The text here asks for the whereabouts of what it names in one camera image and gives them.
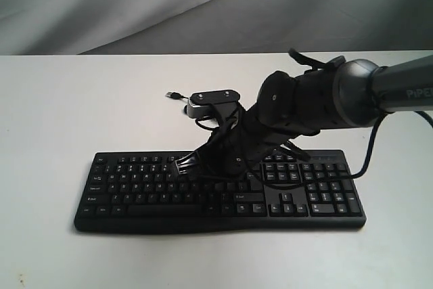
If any black acer keyboard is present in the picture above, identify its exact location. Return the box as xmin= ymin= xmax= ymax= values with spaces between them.
xmin=74 ymin=150 xmax=367 ymax=235

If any black USB cable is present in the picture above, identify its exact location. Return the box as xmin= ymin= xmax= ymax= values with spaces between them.
xmin=164 ymin=91 xmax=190 ymax=116

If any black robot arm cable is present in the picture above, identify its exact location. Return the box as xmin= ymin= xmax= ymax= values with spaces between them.
xmin=324 ymin=104 xmax=433 ymax=181

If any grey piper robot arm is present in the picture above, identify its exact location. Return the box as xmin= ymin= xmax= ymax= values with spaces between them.
xmin=172 ymin=49 xmax=432 ymax=180

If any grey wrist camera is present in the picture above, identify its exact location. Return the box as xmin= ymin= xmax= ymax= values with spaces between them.
xmin=185 ymin=89 xmax=240 ymax=119

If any grey fabric backdrop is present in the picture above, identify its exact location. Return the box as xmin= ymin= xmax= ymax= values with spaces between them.
xmin=1 ymin=0 xmax=432 ymax=55

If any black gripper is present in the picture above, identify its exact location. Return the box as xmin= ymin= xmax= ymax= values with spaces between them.
xmin=175 ymin=105 xmax=294 ymax=179

